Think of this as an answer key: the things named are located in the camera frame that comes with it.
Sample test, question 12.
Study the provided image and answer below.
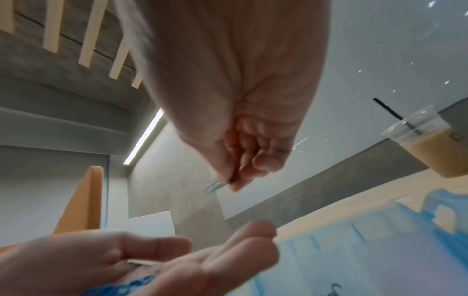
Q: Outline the person's left hand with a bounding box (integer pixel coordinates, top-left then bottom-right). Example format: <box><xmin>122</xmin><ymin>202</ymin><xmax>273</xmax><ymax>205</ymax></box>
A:
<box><xmin>0</xmin><ymin>219</ymin><xmax>281</xmax><ymax>296</ymax></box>

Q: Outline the person's right hand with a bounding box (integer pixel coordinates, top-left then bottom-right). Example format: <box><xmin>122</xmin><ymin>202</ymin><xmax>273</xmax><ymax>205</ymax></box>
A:
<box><xmin>113</xmin><ymin>0</ymin><xmax>331</xmax><ymax>193</ymax></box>

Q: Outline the handful of blue paper clips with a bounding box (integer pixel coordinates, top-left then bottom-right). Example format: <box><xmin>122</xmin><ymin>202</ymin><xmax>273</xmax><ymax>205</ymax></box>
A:
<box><xmin>83</xmin><ymin>274</ymin><xmax>158</xmax><ymax>296</ymax></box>

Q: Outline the blue paper clip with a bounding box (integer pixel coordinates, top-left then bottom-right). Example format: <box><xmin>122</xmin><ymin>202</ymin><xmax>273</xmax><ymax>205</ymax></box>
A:
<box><xmin>203</xmin><ymin>176</ymin><xmax>229</xmax><ymax>195</ymax></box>

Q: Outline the blue compartment organizer box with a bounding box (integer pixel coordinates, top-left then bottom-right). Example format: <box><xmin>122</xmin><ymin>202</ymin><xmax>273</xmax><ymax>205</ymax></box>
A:
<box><xmin>227</xmin><ymin>188</ymin><xmax>468</xmax><ymax>296</ymax></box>

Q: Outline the white partition panel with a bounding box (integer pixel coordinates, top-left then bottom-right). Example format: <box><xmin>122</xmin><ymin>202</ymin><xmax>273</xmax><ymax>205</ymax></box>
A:
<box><xmin>102</xmin><ymin>211</ymin><xmax>176</xmax><ymax>267</ymax></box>

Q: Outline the ceiling light strip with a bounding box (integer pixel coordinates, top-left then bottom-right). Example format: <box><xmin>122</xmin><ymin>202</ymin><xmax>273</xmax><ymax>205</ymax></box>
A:
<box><xmin>123</xmin><ymin>108</ymin><xmax>166</xmax><ymax>167</ymax></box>

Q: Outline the wooden slat partition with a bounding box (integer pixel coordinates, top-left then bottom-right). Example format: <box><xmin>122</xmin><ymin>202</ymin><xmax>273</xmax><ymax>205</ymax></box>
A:
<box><xmin>0</xmin><ymin>0</ymin><xmax>144</xmax><ymax>91</ymax></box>

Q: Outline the black drinking straw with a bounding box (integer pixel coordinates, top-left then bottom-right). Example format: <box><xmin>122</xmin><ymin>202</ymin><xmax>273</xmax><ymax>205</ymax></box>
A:
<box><xmin>372</xmin><ymin>97</ymin><xmax>421</xmax><ymax>133</ymax></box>

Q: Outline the round wooden table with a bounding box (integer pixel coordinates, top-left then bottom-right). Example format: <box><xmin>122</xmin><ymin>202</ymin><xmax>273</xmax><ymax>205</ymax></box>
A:
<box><xmin>274</xmin><ymin>167</ymin><xmax>468</xmax><ymax>244</ymax></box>

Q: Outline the iced coffee plastic cup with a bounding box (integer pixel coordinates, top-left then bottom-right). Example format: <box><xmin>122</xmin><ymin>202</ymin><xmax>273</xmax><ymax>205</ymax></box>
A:
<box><xmin>381</xmin><ymin>104</ymin><xmax>468</xmax><ymax>179</ymax></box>

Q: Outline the white wall board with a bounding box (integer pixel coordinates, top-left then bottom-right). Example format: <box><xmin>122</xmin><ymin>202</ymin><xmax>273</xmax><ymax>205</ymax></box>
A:
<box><xmin>212</xmin><ymin>0</ymin><xmax>468</xmax><ymax>220</ymax></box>

